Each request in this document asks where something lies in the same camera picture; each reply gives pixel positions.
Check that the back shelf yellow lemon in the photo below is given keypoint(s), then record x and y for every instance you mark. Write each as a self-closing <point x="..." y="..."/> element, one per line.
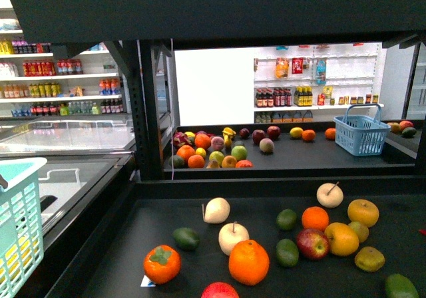
<point x="296" y="133"/>

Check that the back shelf green apple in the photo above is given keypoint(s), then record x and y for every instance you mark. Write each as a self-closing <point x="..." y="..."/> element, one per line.
<point x="239" y="152"/>

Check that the small blue basket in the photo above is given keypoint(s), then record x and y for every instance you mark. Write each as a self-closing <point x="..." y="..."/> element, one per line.
<point x="361" y="135"/>

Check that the small white price tag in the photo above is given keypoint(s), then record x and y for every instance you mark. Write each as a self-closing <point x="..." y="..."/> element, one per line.
<point x="147" y="282"/>

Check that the cream pear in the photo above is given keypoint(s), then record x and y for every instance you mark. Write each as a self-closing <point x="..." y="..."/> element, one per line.
<point x="216" y="211"/>
<point x="330" y="195"/>

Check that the back shelf orange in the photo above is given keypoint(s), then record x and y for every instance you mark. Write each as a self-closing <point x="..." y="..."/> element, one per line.
<point x="308" y="135"/>

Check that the orange persimmon green calyx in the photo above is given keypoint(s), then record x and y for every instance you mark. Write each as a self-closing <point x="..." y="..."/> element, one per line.
<point x="162" y="264"/>

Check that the olive brown lumpy fruit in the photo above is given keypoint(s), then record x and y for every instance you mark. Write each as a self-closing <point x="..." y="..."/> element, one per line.
<point x="369" y="259"/>

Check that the red apple centre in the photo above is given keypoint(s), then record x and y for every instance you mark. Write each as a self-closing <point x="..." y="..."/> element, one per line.
<point x="313" y="244"/>

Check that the orange persimmon yellowish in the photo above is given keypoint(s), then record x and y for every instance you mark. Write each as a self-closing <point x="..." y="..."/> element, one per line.
<point x="343" y="240"/>

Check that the cream apple with stem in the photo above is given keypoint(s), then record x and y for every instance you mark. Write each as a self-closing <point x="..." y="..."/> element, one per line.
<point x="231" y="234"/>

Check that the glass top freezer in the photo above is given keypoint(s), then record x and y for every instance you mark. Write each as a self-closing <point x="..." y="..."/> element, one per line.
<point x="81" y="153"/>

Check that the cream pear back left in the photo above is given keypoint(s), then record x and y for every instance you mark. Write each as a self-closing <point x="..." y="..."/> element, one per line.
<point x="216" y="211"/>

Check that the large orange centre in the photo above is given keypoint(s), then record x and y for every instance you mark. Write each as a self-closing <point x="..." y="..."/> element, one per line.
<point x="248" y="262"/>

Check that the yellow orange apple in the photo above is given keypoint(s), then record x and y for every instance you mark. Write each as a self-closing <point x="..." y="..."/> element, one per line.
<point x="363" y="211"/>

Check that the green lime upper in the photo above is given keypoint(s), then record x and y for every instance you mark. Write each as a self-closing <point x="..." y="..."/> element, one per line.
<point x="286" y="219"/>

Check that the green lime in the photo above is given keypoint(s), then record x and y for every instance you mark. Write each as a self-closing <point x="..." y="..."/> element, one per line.
<point x="287" y="253"/>
<point x="286" y="219"/>
<point x="398" y="285"/>

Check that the green lime lower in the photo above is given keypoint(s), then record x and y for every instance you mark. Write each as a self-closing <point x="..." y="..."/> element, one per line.
<point x="287" y="253"/>

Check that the green lime front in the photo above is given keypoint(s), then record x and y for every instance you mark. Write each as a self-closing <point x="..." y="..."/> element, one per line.
<point x="398" y="285"/>

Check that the plain orange centre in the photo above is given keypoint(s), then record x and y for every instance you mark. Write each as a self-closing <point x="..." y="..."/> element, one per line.
<point x="316" y="218"/>

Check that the dark green avocado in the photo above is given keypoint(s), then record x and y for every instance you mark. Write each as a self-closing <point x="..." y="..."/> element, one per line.
<point x="186" y="238"/>

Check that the light blue shopping basket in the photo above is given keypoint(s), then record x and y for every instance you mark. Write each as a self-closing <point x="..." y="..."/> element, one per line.
<point x="21" y="223"/>

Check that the cream pear back right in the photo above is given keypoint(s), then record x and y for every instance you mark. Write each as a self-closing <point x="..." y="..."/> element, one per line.
<point x="330" y="195"/>

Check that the olive green small fruit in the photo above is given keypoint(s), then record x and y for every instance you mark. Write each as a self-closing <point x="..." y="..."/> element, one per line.
<point x="361" y="230"/>

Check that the red pomegranate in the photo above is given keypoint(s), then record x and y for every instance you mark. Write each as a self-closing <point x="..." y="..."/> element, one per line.
<point x="219" y="290"/>

